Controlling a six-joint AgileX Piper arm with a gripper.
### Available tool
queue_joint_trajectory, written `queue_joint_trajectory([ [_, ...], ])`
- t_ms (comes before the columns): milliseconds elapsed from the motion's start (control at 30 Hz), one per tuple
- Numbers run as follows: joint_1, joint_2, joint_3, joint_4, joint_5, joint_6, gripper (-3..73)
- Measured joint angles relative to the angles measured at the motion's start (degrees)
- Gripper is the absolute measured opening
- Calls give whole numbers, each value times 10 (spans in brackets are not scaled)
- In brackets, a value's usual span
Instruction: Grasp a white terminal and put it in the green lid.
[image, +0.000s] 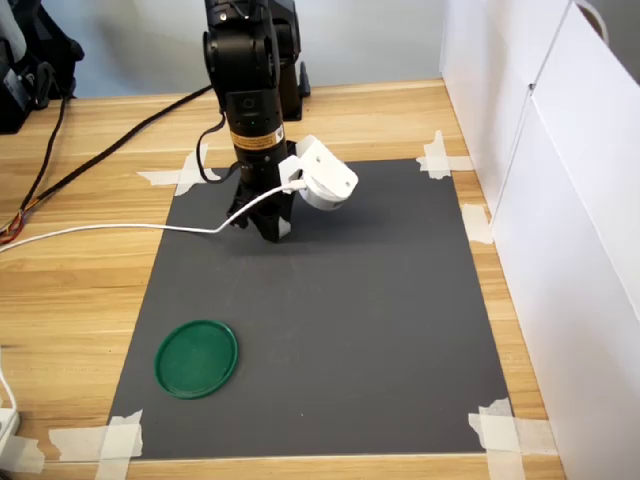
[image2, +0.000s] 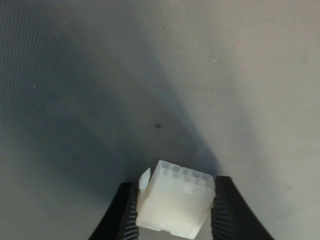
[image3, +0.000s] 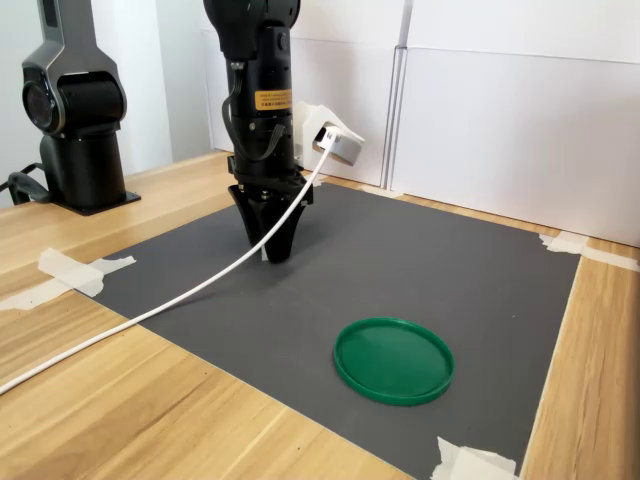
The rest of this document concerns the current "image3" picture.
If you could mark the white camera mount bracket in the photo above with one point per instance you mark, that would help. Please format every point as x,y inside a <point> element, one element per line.
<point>307,125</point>

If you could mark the round green lid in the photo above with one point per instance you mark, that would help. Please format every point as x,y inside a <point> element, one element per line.
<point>395,360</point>

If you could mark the white masking tape strip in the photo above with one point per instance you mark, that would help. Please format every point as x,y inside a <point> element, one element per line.
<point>45,291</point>
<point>610,258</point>
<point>380,191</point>
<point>480,457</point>
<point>319,181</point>
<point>445,470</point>
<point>70,270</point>
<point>565,242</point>

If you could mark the white and grey camera box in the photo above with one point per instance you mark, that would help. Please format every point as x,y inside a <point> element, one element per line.
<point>345,152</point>

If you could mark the dark grey mat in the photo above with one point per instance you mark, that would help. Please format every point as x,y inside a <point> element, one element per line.
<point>400,260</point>

